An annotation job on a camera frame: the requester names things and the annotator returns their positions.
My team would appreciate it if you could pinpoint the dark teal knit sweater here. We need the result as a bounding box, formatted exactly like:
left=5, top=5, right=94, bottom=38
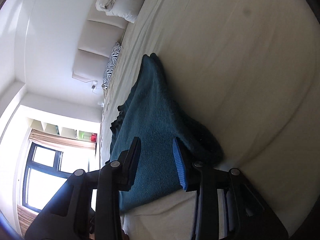
left=110, top=53, right=223, bottom=213

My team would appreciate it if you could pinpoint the black framed window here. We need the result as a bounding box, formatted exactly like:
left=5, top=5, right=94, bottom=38
left=22, top=142, right=71, bottom=213

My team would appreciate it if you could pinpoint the red box on shelf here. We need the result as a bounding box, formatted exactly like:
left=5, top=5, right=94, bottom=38
left=91, top=133, right=98, bottom=143

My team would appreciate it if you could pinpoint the beige roman blind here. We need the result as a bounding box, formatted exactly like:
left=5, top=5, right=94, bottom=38
left=29, top=129, right=96, bottom=150

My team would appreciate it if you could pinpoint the cream bed sheet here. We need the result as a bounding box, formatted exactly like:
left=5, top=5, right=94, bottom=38
left=103, top=0, right=319, bottom=235

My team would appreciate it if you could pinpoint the zebra print pillow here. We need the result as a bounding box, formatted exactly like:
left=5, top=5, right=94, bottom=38
left=102, top=42, right=121, bottom=88

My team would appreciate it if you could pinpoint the cream upholstered headboard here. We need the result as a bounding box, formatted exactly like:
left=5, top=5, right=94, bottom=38
left=72, top=0, right=128, bottom=83

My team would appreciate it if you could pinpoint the white wall shelf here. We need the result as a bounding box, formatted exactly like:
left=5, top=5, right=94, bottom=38
left=28, top=118, right=92, bottom=142

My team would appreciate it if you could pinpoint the white charger with cable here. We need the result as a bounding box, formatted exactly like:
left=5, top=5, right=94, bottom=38
left=87, top=80, right=103, bottom=95

